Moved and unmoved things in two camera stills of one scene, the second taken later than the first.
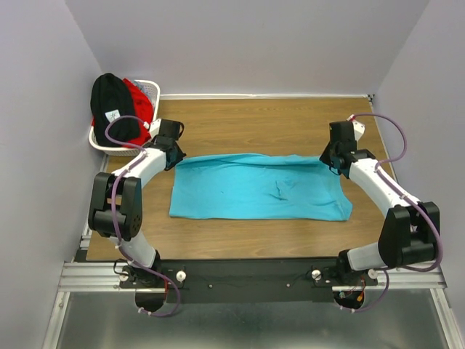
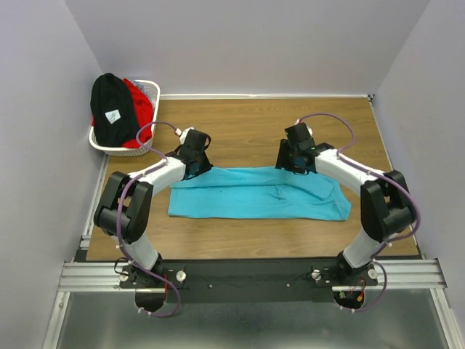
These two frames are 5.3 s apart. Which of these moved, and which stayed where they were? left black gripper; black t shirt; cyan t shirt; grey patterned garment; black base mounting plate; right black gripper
Moved: cyan t shirt; left black gripper; right black gripper
Stayed: grey patterned garment; black base mounting plate; black t shirt
